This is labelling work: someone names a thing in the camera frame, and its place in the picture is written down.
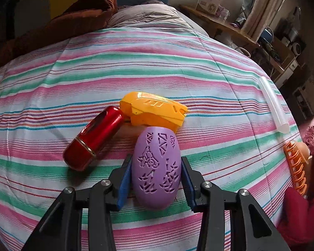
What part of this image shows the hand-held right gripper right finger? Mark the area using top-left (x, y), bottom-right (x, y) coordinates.
top-left (181, 156), bottom-right (291, 251)

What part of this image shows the red glossy cylindrical case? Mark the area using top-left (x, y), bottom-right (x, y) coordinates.
top-left (63, 106), bottom-right (125, 172)

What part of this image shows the peach round plastic dome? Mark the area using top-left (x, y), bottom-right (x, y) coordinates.
top-left (294, 142), bottom-right (310, 163)

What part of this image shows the yellow plastic toy part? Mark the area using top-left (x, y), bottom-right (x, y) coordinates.
top-left (120, 91), bottom-right (189, 134)

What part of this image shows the red cloth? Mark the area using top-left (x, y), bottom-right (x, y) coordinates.
top-left (277, 152), bottom-right (314, 246)

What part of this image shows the folding chair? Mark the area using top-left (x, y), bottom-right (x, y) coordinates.
top-left (259, 26), bottom-right (299, 81)

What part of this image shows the orange plastic rack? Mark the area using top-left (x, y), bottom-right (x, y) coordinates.
top-left (283, 141), bottom-right (308, 195)

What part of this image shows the translucent white plastic tube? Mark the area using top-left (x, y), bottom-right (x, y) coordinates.
top-left (259, 76), bottom-right (290, 134)

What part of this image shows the purple perforated oval case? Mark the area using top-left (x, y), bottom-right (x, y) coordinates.
top-left (131, 126), bottom-right (181, 210)

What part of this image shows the patterned curtain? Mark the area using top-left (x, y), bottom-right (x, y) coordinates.
top-left (242, 0), bottom-right (290, 42)

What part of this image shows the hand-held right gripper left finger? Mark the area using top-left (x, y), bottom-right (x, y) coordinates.
top-left (21, 154), bottom-right (133, 251)

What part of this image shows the brown quilted blanket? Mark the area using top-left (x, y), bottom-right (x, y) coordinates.
top-left (0, 0), bottom-right (118, 66)

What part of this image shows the grey duvet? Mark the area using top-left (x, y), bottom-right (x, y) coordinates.
top-left (106, 1), bottom-right (210, 38)

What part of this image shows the white cardboard box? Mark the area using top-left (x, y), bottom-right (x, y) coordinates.
top-left (195, 0), bottom-right (224, 15)

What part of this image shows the wooden side table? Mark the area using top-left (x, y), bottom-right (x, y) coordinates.
top-left (179, 5), bottom-right (261, 49)

